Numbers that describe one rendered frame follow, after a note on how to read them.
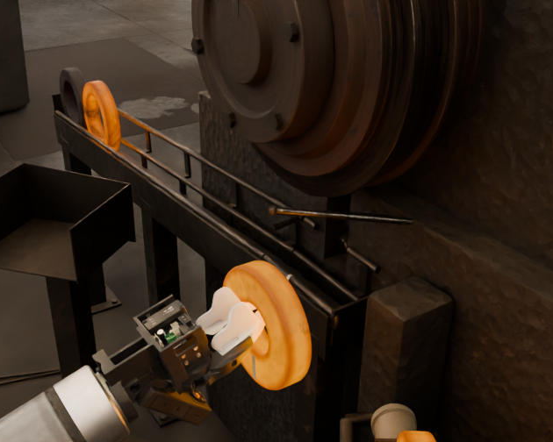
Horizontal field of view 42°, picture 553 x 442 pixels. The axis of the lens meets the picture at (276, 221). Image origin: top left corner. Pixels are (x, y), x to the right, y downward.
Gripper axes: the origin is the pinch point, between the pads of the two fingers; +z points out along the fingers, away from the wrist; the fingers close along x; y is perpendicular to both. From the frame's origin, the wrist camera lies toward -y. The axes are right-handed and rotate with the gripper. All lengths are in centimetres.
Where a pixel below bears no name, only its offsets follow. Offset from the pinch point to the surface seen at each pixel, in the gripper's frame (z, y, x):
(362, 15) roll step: 24.9, 26.7, 4.9
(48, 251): -13, -22, 69
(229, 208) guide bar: 20, -23, 51
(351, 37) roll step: 22.9, 24.9, 5.0
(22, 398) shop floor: -35, -79, 98
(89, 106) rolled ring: 16, -21, 117
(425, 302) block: 20.8, -10.6, -4.8
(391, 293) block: 18.5, -10.0, -0.8
